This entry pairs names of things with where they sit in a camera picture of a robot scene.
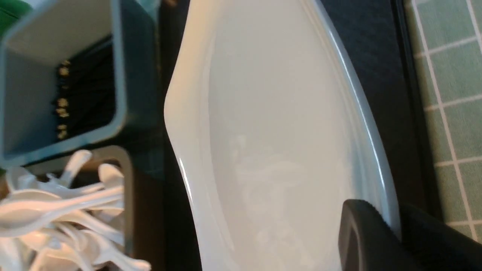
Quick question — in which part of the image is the white spoon centre upright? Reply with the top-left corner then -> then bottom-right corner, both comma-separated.
0,186 -> 124,238

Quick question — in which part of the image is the black serving tray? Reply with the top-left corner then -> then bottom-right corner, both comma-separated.
158,0 -> 443,271

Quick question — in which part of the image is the brown spoon bin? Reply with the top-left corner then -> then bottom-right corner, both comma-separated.
1,146 -> 167,271

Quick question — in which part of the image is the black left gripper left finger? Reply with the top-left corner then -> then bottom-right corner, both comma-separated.
339,199 -> 422,271

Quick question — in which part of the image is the pile of black chopsticks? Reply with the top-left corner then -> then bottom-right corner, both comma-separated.
52,35 -> 116,141

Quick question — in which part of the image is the green backdrop cloth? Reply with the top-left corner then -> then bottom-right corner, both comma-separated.
0,0 -> 33,38

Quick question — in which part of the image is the grey-blue chopstick bin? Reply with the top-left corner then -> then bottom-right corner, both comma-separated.
1,0 -> 158,169

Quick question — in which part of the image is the large white square rice plate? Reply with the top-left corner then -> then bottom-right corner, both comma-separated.
164,0 -> 401,271

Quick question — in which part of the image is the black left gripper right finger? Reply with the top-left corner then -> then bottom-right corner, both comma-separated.
400,205 -> 482,271

